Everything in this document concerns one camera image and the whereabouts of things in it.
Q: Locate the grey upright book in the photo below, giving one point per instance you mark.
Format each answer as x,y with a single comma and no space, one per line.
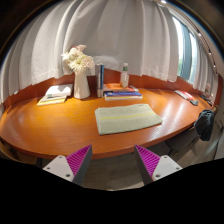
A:
98,81

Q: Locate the window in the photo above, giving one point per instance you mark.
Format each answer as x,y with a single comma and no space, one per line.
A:
185,50

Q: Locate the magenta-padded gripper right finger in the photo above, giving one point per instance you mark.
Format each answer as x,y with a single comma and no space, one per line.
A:
166,166

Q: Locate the white ceramic vase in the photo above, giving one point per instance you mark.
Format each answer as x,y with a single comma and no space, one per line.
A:
81,87

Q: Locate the white and pink flower bouquet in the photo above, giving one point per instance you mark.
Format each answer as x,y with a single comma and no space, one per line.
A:
77,60

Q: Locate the red and white book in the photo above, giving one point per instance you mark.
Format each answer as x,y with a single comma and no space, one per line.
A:
184,94

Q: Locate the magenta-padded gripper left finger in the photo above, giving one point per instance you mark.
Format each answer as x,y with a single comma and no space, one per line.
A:
58,166

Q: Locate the clear plastic bottle green label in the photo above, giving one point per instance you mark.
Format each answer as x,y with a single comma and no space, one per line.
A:
124,78

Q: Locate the blue flat book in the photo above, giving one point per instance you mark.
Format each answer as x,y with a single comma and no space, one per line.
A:
121,94

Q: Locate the yellow book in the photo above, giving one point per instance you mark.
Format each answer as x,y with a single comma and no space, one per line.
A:
50,100

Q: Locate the small dark grey object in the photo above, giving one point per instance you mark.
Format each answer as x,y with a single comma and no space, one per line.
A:
194,102

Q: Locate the white curtain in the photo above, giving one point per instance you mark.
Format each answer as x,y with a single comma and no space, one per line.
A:
126,33

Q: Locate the light green towel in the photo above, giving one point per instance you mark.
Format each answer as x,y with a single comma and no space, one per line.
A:
126,118

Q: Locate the grey chair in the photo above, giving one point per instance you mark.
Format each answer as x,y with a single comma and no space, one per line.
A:
181,141

